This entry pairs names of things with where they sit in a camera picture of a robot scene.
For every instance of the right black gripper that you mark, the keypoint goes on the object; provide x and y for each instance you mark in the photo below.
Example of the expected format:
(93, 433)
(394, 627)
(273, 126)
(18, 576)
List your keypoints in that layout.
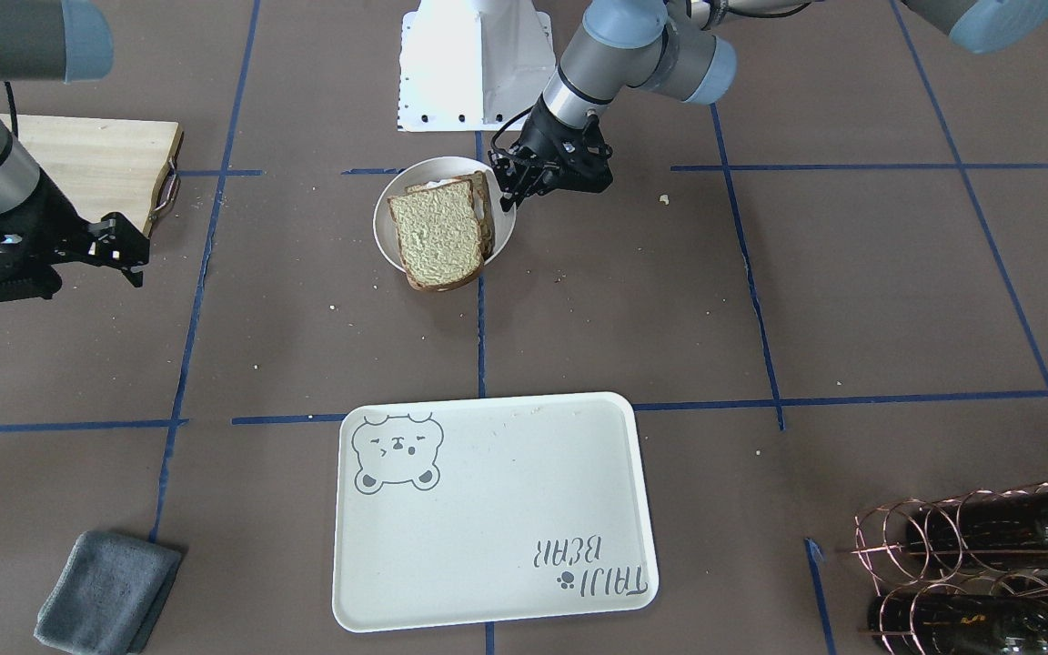
(45, 211)

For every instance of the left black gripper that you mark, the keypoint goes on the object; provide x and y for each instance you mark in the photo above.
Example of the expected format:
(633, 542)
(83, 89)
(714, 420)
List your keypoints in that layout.
(541, 133)

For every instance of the white round plate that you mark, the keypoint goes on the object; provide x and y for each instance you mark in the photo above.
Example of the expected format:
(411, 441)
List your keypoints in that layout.
(434, 170)

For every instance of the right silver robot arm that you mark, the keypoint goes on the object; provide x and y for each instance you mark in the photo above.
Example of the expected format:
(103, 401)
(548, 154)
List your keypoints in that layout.
(66, 41)

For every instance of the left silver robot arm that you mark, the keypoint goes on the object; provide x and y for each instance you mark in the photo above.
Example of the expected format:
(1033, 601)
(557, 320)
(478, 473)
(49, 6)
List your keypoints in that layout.
(665, 47)

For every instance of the white bear tray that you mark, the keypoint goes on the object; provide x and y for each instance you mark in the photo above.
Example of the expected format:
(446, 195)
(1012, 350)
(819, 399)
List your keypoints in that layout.
(492, 509)

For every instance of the bread slice with egg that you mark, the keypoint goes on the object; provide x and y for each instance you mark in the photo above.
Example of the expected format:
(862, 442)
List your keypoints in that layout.
(482, 204)

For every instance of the wooden cutting board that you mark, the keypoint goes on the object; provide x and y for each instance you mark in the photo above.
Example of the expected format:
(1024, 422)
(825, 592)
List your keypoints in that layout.
(106, 166)

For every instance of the grey folded cloth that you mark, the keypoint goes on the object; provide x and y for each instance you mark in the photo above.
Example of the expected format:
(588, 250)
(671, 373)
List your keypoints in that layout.
(110, 595)

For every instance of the dark wine bottle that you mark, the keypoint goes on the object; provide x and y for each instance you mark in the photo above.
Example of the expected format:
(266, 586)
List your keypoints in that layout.
(1003, 532)
(937, 620)

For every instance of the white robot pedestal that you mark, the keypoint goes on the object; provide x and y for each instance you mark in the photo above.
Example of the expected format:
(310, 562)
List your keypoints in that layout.
(471, 65)

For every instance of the copper wire bottle rack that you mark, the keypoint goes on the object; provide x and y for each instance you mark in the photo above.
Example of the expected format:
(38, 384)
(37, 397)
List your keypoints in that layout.
(967, 574)

